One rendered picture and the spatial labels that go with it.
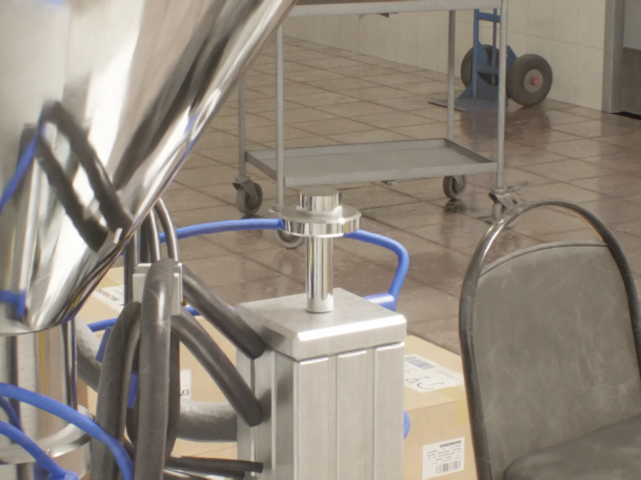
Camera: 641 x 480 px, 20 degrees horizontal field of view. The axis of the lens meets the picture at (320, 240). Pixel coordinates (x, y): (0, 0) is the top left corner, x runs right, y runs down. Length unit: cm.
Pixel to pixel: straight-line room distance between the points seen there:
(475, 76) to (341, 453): 873
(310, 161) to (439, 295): 115
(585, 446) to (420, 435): 87
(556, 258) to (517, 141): 543
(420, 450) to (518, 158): 439
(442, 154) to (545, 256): 408
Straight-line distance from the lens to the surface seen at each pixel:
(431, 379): 378
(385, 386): 66
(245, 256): 630
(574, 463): 274
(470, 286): 272
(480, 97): 938
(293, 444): 65
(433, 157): 689
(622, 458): 277
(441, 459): 369
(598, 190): 738
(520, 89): 912
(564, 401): 291
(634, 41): 900
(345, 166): 673
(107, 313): 336
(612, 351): 298
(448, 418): 367
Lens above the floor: 160
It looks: 14 degrees down
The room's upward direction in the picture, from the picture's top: straight up
